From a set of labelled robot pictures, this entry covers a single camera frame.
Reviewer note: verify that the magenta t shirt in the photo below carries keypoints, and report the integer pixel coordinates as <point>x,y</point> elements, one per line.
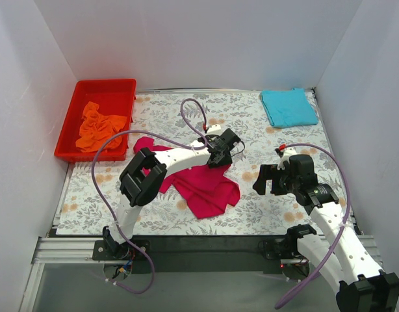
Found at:
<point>207,191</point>

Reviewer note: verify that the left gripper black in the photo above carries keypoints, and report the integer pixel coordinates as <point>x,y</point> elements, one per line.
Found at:
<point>219,156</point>

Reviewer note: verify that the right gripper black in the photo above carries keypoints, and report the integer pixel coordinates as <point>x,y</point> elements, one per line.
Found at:
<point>271,179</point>

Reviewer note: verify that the floral patterned table mat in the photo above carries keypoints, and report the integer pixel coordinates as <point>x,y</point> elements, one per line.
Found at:
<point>93,191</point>

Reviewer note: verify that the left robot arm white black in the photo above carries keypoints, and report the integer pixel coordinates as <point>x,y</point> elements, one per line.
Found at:
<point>142,178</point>

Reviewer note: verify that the red plastic bin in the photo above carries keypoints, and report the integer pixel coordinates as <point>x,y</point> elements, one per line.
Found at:
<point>98,110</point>

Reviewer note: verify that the orange t shirt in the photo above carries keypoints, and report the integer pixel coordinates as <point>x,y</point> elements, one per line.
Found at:
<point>97,128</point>

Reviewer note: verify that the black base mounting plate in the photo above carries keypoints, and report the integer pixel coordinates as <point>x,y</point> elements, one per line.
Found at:
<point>268,254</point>

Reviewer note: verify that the folded cyan t shirt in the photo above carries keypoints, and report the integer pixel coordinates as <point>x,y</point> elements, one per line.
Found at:
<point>288,108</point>

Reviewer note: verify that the aluminium frame rail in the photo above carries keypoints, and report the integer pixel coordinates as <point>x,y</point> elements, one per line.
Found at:
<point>64,250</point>

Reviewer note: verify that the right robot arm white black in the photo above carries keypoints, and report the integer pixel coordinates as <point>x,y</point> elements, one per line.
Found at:
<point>358,281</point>

